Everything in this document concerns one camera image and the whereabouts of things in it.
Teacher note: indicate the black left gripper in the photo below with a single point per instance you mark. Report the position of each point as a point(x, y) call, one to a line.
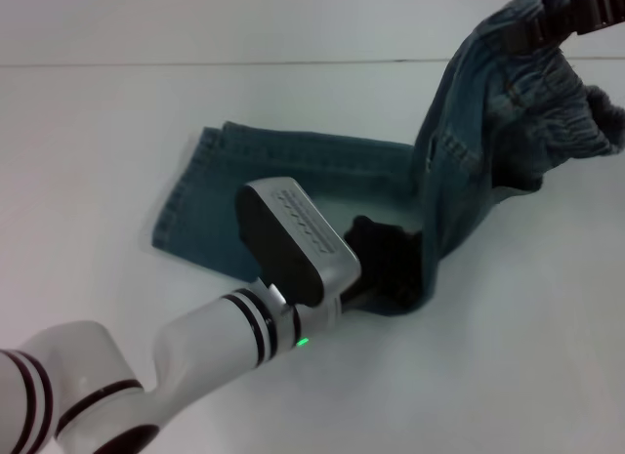
point(386, 263)

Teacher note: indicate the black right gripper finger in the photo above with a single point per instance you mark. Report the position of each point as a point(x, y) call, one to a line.
point(561, 19)

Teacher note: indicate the blue denim shorts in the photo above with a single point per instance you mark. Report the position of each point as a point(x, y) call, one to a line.
point(303, 180)

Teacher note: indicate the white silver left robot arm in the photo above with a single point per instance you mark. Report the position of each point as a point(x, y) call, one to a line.
point(210, 337)

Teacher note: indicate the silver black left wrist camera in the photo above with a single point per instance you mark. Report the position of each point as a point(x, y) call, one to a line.
point(303, 229)

